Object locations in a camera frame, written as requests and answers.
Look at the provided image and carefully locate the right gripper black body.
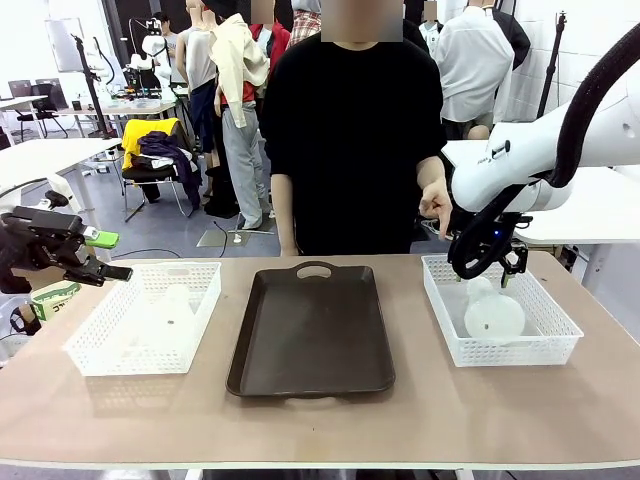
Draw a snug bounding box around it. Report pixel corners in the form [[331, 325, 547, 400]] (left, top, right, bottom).
[[474, 212, 532, 262]]

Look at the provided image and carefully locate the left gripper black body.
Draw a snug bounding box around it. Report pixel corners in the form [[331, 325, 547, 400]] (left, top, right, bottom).
[[0, 204, 90, 275]]

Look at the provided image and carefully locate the translucent plastic conical flask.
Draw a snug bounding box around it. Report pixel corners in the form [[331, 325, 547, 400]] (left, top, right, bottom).
[[124, 282, 199, 352], [463, 276, 527, 347]]

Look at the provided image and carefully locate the person's right forearm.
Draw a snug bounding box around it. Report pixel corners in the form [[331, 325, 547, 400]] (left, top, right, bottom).
[[271, 172, 302, 250]]

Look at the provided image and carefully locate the person's left forearm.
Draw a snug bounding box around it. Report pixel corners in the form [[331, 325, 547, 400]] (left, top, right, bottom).
[[416, 154, 448, 189]]

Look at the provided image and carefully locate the person's left hand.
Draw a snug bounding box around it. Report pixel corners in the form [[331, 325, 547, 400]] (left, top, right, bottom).
[[418, 178, 454, 242]]

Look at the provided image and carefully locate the brown cardboard box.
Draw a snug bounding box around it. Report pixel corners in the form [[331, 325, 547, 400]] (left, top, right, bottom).
[[22, 267, 76, 289]]

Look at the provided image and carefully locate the green and white bag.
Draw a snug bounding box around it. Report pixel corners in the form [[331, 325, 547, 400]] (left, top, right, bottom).
[[30, 279, 84, 325]]

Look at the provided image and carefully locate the white perforated plastic basket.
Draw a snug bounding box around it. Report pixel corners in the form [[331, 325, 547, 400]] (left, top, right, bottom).
[[62, 261, 223, 378], [420, 253, 585, 369]]

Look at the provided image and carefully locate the black metal chair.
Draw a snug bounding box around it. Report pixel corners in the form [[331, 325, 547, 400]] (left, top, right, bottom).
[[121, 163, 197, 224]]

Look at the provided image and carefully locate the white side table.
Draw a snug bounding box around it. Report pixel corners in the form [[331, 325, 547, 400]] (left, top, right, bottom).
[[0, 137, 125, 227]]

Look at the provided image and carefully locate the black round object on floor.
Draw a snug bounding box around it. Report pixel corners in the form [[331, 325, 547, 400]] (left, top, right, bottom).
[[8, 304, 43, 337]]

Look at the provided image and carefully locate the dark purple garment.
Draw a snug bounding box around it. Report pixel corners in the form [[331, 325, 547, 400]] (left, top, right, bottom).
[[136, 130, 204, 212]]

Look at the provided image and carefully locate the yellow garment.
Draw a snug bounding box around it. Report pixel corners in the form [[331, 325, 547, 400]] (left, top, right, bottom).
[[121, 118, 182, 172]]

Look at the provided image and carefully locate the black office chair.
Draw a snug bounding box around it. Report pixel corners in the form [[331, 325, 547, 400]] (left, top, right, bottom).
[[14, 83, 70, 140]]

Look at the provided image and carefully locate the background work table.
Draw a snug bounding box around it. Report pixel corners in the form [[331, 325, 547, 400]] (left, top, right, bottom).
[[55, 97, 180, 124]]

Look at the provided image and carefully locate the black tripod stand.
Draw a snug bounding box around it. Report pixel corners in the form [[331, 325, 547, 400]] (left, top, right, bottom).
[[71, 33, 120, 141]]

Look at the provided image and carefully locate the dark brown plastic tray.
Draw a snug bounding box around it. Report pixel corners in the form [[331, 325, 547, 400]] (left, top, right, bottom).
[[225, 260, 397, 400]]

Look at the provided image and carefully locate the person in black sweater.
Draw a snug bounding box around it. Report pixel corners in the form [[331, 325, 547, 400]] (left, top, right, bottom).
[[259, 0, 449, 257]]

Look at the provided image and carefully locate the mannequin with white shirt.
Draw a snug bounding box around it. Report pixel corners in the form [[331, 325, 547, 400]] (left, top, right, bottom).
[[430, 3, 516, 142]]

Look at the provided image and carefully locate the slim black light stand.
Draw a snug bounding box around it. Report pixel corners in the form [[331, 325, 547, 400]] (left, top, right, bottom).
[[536, 12, 572, 122]]

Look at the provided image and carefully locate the white board panel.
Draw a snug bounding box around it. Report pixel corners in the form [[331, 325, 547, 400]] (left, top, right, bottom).
[[43, 18, 87, 74]]

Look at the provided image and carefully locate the mannequin with white tank top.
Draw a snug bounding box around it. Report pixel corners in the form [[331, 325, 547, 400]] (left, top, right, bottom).
[[174, 0, 220, 174]]

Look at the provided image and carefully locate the background white robot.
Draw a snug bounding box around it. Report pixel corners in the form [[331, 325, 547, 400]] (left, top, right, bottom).
[[128, 17, 169, 94]]

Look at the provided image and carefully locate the black jacket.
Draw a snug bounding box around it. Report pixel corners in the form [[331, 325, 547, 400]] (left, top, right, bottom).
[[492, 6, 533, 72]]

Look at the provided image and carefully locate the background person in white shirt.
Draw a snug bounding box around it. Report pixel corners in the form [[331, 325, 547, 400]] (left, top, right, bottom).
[[152, 11, 187, 86]]

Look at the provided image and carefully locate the mannequin with cream jacket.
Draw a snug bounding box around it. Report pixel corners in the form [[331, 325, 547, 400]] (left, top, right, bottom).
[[207, 10, 274, 232]]

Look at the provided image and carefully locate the mannequin with red garment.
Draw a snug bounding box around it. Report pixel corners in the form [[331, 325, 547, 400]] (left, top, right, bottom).
[[248, 21, 292, 94]]

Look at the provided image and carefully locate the plaid shirt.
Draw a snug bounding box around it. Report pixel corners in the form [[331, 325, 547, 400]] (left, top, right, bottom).
[[287, 8, 324, 50]]

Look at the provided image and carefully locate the grey mannequin base plate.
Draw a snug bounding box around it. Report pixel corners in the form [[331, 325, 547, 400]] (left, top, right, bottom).
[[196, 227, 277, 250]]

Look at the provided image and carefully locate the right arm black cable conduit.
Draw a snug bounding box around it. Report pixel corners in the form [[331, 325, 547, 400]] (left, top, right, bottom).
[[446, 22, 640, 281]]

